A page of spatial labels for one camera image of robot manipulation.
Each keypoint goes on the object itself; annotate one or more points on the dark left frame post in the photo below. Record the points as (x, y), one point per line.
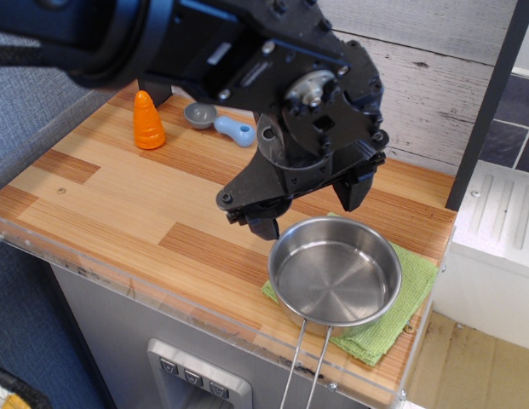
(158, 92)

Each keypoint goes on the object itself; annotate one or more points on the green cloth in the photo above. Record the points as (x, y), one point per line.
(372, 344)

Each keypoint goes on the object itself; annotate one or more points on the white ribbed side unit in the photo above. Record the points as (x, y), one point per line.
(484, 282)

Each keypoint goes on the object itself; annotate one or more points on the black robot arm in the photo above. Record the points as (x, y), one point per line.
(108, 44)

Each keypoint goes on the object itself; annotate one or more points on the dark right frame post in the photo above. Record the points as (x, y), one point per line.
(508, 52)

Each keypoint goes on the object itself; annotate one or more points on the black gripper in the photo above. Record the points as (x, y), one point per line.
(317, 100)

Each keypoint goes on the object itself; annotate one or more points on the grey control panel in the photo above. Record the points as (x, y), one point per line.
(186, 381)

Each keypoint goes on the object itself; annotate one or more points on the orange toy carrot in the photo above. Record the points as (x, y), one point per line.
(148, 129)

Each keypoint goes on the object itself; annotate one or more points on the clear acrylic table edge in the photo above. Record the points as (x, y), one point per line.
(116, 315)

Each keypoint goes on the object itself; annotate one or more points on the stainless steel pot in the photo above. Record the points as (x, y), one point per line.
(333, 276)

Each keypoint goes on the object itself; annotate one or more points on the grey and blue spoon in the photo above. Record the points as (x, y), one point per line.
(203, 116)

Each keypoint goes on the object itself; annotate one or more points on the dark frame post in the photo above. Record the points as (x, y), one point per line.
(158, 92)
(508, 52)

